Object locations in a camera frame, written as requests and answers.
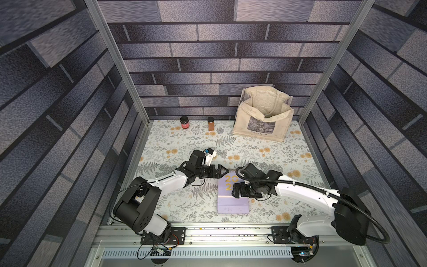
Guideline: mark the right aluminium frame post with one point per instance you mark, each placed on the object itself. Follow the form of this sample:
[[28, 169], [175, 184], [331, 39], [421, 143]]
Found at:
[[353, 28]]

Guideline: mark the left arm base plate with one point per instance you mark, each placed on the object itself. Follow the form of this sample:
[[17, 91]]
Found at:
[[171, 236]]

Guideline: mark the left circuit board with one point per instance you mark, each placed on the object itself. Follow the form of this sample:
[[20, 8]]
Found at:
[[160, 252]]

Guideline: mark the aluminium frame post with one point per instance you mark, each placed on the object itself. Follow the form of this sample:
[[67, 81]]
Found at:
[[353, 28], [104, 30]]

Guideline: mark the left aluminium frame post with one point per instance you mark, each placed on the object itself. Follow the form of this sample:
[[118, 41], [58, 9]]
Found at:
[[104, 30]]

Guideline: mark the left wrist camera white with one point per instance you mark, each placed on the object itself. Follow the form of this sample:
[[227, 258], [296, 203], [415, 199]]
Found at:
[[210, 154]]

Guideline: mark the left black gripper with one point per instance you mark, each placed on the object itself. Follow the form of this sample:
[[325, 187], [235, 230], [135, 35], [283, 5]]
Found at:
[[218, 175]]

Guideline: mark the circuit board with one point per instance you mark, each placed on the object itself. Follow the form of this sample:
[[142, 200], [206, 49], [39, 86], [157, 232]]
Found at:
[[160, 252], [301, 255]]

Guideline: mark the dark jar red label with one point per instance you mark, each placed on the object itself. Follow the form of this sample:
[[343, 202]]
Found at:
[[184, 120]]

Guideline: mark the right circuit board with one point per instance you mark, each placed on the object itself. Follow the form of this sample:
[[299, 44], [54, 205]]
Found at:
[[301, 255]]

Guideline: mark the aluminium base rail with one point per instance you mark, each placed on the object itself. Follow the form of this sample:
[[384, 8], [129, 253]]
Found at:
[[206, 245]]

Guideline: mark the amber spice bottle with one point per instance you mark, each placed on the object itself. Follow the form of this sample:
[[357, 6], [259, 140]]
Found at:
[[211, 123]]

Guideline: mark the beige canvas tote bag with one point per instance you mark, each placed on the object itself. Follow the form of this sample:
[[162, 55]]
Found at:
[[264, 113]]

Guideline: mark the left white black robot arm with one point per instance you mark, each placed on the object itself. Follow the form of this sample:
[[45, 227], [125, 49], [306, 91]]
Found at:
[[137, 205]]

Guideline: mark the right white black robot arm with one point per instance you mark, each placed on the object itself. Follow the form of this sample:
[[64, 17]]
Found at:
[[344, 214]]

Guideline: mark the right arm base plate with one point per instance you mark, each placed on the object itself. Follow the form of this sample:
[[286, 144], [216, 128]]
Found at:
[[280, 233]]

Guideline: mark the floral patterned table mat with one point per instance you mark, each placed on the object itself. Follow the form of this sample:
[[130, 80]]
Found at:
[[168, 145]]

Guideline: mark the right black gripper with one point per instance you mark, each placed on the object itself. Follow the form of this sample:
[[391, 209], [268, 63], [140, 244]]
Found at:
[[243, 190]]

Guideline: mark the purple calendar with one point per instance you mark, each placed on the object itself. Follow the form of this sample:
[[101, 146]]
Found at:
[[227, 204]]

